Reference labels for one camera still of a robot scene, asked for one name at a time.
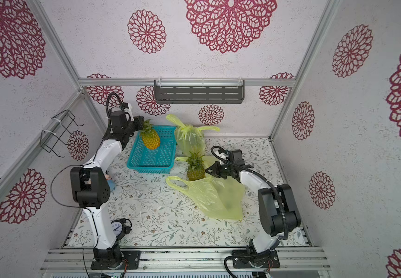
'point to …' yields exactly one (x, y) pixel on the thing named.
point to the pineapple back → (150, 136)
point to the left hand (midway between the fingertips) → (143, 116)
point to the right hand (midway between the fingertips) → (205, 169)
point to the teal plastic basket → (160, 160)
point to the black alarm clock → (120, 228)
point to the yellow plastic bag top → (190, 139)
